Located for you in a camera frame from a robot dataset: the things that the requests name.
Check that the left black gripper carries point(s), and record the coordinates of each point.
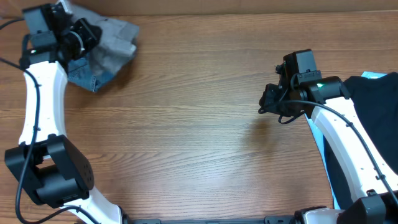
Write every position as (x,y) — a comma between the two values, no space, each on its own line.
(92,32)

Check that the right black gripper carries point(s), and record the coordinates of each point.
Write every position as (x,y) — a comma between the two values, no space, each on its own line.
(270,98)

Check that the grey shorts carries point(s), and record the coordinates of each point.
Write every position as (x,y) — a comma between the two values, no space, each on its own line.
(117,43)

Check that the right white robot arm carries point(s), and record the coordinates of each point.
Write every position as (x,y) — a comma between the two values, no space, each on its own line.
(372,183)

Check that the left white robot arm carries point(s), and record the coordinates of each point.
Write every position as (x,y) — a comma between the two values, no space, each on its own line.
(48,167)

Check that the folded blue denim shorts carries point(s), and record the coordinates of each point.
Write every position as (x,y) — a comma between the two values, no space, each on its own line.
(88,74)

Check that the light blue garment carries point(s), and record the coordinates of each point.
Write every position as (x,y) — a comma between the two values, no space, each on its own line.
(317,137)

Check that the black t-shirt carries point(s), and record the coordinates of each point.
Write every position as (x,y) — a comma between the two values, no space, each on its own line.
(375,102)

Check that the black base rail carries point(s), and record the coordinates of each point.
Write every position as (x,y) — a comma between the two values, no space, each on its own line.
(211,221)

